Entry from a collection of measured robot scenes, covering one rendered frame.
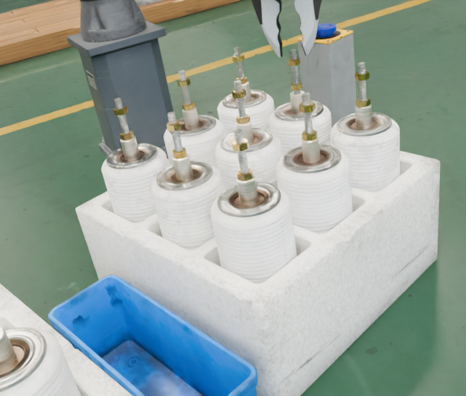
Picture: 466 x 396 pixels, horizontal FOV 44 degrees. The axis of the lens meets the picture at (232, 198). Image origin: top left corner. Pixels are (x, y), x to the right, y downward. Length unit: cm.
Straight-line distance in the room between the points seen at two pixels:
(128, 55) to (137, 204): 58
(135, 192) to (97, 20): 62
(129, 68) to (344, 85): 52
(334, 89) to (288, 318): 49
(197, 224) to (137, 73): 68
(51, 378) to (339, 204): 40
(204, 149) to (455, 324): 44
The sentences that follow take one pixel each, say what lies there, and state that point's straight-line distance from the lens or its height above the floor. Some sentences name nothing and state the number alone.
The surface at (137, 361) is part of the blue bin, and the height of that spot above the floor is 0.
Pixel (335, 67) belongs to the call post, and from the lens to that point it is 103.
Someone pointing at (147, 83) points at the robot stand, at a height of 19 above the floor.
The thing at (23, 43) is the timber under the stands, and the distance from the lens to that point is 274.
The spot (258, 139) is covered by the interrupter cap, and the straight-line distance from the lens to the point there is 83.
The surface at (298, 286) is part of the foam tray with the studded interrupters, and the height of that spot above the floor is 17.
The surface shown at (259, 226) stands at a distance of 64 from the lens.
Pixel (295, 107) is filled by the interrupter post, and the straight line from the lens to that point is 89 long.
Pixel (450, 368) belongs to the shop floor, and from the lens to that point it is 82.
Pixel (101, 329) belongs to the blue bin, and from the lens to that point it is 87.
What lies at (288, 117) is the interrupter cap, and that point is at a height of 25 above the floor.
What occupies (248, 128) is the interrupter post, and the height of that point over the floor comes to 27.
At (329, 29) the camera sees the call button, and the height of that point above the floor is 33.
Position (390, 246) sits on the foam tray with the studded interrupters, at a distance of 83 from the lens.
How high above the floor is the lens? 59
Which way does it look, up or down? 30 degrees down
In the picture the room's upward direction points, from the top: 10 degrees counter-clockwise
